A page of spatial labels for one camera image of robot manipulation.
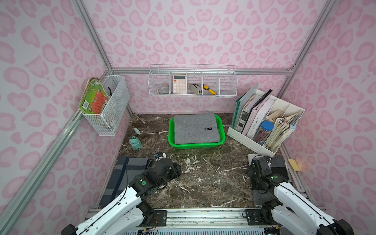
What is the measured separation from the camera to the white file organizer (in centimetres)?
84

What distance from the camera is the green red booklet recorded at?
677 millimetres

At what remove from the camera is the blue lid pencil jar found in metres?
0.88

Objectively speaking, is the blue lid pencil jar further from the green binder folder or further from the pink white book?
the green binder folder

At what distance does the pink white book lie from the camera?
33.3 inches
